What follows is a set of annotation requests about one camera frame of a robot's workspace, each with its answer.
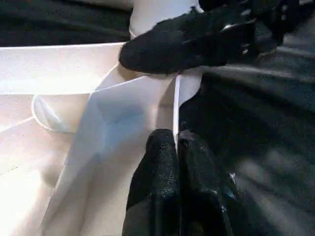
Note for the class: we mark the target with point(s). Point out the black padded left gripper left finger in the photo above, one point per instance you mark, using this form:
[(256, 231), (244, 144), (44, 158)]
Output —
[(157, 191)]

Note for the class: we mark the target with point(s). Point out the white plastic table top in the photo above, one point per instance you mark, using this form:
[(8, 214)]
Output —
[(59, 108)]

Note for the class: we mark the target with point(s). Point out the white plastic table leg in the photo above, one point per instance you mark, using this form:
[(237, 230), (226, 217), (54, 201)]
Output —
[(152, 14)]

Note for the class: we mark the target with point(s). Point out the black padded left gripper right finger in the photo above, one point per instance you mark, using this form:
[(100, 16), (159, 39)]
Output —
[(206, 196)]

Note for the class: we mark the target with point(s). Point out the black work mat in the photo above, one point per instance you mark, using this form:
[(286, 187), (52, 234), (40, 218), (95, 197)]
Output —
[(266, 137)]

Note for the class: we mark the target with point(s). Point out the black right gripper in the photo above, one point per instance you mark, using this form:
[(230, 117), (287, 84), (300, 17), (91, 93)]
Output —
[(270, 22)]

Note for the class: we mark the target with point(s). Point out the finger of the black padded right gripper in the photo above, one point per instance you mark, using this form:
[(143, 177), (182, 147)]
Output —
[(177, 46)]

